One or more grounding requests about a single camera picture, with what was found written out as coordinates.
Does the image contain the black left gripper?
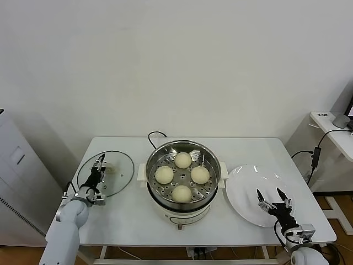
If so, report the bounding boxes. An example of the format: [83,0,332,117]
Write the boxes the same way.
[84,153,107,194]

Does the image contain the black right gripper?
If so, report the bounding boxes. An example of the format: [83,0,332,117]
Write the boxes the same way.
[256,187,300,230]

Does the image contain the glass lid with cream handle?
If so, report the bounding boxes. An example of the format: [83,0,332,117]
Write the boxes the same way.
[76,150,135,198]

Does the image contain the white steamed baozi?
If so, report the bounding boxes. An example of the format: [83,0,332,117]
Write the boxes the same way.
[174,152,192,169]
[190,166,210,185]
[172,184,193,204]
[154,166,175,185]

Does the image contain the stainless steel steamer basket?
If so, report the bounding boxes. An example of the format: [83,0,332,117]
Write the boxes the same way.
[145,140,222,210]

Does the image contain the white round plate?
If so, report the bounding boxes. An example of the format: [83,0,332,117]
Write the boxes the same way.
[225,165,296,229]

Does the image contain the white floor cabinet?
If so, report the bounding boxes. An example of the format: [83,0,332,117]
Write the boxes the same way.
[0,107,67,246]

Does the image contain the cream electric cooker base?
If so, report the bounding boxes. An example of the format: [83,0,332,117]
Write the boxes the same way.
[137,162,229,231]

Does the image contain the white power strip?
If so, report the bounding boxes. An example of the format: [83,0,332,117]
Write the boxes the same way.
[186,247,217,260]

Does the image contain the white side desk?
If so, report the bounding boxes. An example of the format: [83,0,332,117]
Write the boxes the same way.
[308,110,353,235]

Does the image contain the grey round desk object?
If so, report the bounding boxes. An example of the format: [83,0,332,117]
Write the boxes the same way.
[333,115,350,129]

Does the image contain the dark laptop screen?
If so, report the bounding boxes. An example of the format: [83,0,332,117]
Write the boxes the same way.
[344,96,353,120]

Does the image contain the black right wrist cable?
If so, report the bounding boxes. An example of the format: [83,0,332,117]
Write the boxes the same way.
[273,220,290,251]

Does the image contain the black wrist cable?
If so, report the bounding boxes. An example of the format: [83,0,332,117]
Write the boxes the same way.
[273,220,290,251]
[66,181,83,198]

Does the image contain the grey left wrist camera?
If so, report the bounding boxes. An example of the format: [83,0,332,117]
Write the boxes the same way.
[88,192,107,206]

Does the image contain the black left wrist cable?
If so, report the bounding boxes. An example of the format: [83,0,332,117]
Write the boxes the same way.
[66,181,83,198]

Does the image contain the black cooker power cable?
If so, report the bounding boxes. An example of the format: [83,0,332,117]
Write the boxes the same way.
[148,131,168,151]

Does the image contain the black power adapter cable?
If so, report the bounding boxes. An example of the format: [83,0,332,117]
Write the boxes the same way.
[291,129,343,186]

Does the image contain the black floor cables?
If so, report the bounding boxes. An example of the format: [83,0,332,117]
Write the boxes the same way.
[317,244,343,262]

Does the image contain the white cable under table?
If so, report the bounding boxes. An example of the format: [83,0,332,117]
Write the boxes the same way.
[118,246,149,259]

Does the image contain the white table frame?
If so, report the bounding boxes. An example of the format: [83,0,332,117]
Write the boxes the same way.
[93,244,279,265]

